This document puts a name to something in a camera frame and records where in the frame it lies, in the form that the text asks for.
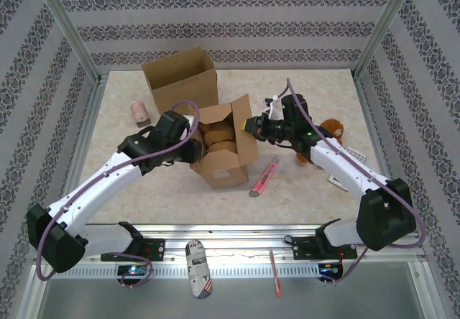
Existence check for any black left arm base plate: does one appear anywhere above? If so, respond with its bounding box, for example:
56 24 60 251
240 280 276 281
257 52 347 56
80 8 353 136
99 237 166 262

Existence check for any tan plush toy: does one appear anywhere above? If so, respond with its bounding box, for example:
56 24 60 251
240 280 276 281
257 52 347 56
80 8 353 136
198 119 239 154

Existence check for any controller board with led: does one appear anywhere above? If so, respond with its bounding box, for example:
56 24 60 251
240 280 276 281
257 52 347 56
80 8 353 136
115 263 155 288
318 262 345 286

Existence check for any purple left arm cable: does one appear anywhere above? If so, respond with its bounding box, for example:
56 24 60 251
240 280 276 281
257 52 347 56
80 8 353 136
35 99 201 288

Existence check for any perforated metal strip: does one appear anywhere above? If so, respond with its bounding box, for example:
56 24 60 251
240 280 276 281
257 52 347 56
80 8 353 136
48 264 413 279

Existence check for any left controller board with LED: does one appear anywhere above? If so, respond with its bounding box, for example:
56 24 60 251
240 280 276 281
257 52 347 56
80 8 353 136
115 263 155 288

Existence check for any newspaper print fingerboard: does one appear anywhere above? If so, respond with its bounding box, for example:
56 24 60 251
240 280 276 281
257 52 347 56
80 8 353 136
184 239 213 300

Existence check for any brown plush monkey toy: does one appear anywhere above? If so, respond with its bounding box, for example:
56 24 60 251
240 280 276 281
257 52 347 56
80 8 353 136
295 118 345 165

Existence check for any thin red pen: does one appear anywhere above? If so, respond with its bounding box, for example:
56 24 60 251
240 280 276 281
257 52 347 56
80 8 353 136
268 246 284 299

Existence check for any white grey calculator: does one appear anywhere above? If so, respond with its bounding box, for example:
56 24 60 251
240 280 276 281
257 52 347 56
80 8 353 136
327 146 368 193

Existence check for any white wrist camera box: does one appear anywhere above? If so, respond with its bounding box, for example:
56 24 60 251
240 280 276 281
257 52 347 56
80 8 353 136
185 114 201 133
264 95 284 119

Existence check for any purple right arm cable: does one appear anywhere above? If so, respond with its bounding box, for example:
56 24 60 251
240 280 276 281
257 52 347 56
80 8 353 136
285 78 428 287

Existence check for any long cardboard box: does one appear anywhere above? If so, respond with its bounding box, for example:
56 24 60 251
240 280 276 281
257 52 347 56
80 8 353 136
141 45 220 119

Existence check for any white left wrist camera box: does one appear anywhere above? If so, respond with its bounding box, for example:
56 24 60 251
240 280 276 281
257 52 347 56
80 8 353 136
185 114 201 133

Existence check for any aluminium enclosure frame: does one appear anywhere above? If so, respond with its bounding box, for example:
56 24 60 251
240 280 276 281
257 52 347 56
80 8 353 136
19 0 439 319

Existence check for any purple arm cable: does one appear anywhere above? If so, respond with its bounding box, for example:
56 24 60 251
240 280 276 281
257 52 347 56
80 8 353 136
35 99 201 288
285 78 428 287

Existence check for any right controller board with LED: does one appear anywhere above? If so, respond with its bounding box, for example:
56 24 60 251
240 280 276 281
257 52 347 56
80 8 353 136
318 262 345 286

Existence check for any tall cardboard box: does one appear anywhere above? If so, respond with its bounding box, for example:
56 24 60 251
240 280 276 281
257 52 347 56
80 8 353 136
189 93 260 190

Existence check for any pink pencil sharpener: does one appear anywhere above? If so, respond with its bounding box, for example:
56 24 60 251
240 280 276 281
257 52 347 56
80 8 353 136
129 99 151 128

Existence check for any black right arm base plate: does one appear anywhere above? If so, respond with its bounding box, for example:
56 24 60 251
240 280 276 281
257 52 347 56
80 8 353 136
290 235 359 262

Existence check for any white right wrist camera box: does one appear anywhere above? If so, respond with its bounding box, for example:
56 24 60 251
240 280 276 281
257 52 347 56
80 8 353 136
264 95 284 119

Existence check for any pink utility knife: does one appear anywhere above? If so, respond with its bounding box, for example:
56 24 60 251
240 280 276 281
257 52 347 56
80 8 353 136
249 156 280 198

